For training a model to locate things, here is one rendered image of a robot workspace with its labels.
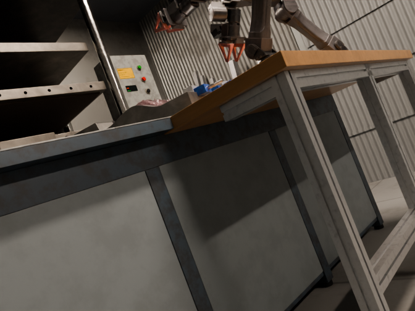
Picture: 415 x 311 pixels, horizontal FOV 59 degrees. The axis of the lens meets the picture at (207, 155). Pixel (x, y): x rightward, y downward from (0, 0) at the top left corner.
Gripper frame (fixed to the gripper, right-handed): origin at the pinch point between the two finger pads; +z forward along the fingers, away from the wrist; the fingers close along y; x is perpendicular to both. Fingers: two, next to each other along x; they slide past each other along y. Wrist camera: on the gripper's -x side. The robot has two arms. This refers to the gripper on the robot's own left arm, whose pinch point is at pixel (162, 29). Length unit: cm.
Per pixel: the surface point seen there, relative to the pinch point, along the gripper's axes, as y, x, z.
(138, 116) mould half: 29.0, 33.8, -2.1
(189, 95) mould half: 22.9, 35.8, -21.1
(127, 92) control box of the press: -33, -5, 74
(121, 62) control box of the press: -36, -25, 74
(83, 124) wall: -99, -43, 244
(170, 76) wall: -228, -79, 223
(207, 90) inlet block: 15.6, 35.5, -22.4
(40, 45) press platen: 11, -35, 72
